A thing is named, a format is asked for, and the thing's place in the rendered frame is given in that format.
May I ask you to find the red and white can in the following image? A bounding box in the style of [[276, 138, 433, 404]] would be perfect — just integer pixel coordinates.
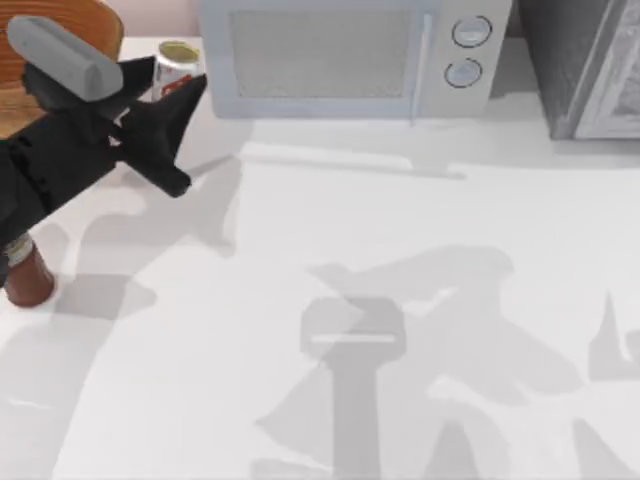
[[151, 40, 204, 103]]

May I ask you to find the pale grey rounded box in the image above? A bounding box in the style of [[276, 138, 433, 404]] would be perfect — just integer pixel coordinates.
[[6, 14, 125, 104]]

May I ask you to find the microwave oven door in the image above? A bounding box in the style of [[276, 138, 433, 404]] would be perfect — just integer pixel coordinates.
[[209, 0, 432, 120]]

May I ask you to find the brown bottle with grey cap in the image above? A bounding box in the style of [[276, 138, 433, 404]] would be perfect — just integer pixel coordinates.
[[3, 237, 56, 308]]

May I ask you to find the pale microwave oven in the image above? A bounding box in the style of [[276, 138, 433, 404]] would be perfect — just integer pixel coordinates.
[[194, 0, 515, 124]]

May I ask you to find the round microwave knob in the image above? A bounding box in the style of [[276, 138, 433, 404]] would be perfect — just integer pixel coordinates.
[[443, 56, 484, 91], [451, 14, 494, 49]]

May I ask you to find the grey cabinet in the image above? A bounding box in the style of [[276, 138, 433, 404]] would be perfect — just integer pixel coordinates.
[[517, 0, 640, 142]]

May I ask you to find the microwave door handle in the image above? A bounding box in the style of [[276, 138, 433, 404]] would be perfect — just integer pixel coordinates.
[[408, 13, 434, 127]]

